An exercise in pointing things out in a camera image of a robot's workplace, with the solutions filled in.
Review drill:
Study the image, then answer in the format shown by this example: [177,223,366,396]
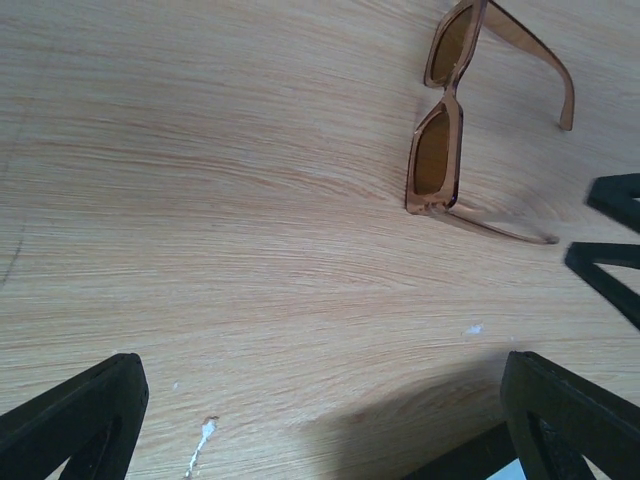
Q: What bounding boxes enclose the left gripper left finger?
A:
[1,353,149,479]

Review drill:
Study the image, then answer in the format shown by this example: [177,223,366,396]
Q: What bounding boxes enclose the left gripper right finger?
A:
[501,351,639,479]

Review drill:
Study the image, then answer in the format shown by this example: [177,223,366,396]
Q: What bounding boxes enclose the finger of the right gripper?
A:
[565,242,639,329]
[586,173,640,228]

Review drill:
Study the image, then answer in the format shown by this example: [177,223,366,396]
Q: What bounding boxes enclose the brown tortoiseshell sunglasses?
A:
[405,0,575,245]

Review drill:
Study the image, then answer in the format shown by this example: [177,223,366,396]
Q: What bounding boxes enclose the blue cleaning cloth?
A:
[486,459,526,480]

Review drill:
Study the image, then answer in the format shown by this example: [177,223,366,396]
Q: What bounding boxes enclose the black glasses case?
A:
[404,422,519,480]

